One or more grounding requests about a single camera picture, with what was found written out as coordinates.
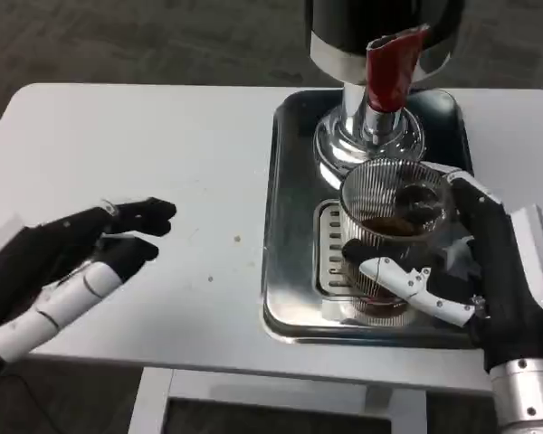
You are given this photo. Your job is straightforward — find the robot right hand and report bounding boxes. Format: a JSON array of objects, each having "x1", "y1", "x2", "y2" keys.
[{"x1": 341, "y1": 164, "x2": 543, "y2": 373}]

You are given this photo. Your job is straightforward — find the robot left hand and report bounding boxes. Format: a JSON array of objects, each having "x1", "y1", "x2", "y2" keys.
[{"x1": 0, "y1": 196, "x2": 178, "y2": 377}]

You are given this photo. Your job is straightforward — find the clear ribbed glass cup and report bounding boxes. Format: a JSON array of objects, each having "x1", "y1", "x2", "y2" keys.
[{"x1": 338, "y1": 158, "x2": 457, "y2": 327}]

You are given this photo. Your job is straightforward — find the slotted steel drip grid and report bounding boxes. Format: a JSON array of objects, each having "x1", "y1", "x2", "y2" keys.
[{"x1": 313, "y1": 198, "x2": 418, "y2": 303}]

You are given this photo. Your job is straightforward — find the steel drip tray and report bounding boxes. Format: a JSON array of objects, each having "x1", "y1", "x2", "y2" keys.
[{"x1": 261, "y1": 88, "x2": 481, "y2": 350}]

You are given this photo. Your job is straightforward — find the black and steel drink dispenser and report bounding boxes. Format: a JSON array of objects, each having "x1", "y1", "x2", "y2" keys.
[{"x1": 303, "y1": 0, "x2": 468, "y2": 192}]

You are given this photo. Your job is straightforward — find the red dispenser tap handle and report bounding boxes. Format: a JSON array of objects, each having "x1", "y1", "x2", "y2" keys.
[{"x1": 365, "y1": 24, "x2": 432, "y2": 115}]

